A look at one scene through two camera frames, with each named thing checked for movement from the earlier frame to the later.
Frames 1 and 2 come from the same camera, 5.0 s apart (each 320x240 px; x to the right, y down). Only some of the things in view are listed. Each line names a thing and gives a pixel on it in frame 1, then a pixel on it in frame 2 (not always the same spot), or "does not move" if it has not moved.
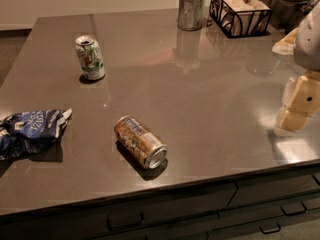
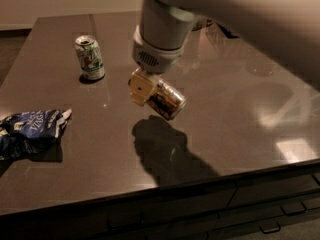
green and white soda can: [91, 61] does not move
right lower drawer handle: [271, 231] does not move
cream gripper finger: [300, 101] to [151, 60]
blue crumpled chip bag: [26, 132] does not move
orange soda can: [140, 143] to [165, 101]
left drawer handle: [110, 228] does not move
